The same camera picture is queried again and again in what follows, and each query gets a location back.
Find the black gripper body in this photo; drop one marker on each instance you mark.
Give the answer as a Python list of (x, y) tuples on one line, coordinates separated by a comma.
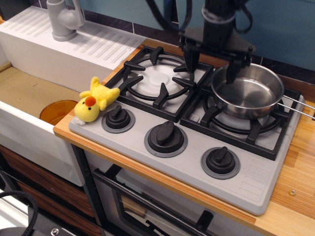
[(222, 42)]

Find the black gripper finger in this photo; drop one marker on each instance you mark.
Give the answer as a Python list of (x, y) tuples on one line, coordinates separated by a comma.
[(191, 58), (234, 67)]

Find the stainless steel pan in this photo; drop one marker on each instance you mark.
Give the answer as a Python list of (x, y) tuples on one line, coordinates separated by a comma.
[(254, 93)]

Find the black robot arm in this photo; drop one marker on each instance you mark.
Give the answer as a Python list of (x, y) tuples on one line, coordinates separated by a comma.
[(223, 12)]

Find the grey toy stove top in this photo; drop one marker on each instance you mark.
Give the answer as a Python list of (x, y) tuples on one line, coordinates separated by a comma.
[(250, 189)]

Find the black middle stove knob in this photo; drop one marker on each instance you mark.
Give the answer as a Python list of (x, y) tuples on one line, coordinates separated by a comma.
[(166, 140)]

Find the black stove knob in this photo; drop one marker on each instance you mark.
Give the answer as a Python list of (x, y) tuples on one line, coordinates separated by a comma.
[(166, 140), (220, 163), (118, 120)]

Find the black left stove knob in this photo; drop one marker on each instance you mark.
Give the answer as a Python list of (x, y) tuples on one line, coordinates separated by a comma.
[(118, 120)]

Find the black right stove knob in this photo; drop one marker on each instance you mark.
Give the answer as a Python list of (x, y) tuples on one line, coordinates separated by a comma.
[(220, 163)]

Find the black left burner grate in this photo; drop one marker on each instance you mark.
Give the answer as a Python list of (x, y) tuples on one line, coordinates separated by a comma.
[(156, 84)]

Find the black burner grate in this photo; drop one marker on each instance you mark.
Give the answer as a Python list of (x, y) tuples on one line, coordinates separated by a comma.
[(268, 137), (156, 84)]

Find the black right burner grate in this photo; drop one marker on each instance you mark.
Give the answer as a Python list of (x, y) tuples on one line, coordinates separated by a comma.
[(268, 137)]

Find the yellow stuffed duck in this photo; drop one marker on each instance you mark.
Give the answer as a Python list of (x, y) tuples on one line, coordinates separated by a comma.
[(94, 101)]

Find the grey toy faucet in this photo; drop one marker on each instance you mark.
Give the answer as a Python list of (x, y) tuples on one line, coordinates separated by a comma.
[(64, 21)]

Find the orange plastic bowl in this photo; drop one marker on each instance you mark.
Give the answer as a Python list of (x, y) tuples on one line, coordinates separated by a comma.
[(55, 112)]

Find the white toy sink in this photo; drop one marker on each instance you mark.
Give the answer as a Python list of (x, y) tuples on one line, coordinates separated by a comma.
[(36, 70)]

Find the toy oven door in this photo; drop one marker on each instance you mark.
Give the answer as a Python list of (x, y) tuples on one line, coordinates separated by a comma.
[(142, 208)]

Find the wooden drawer front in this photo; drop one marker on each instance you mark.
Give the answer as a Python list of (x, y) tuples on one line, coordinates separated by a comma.
[(57, 198)]

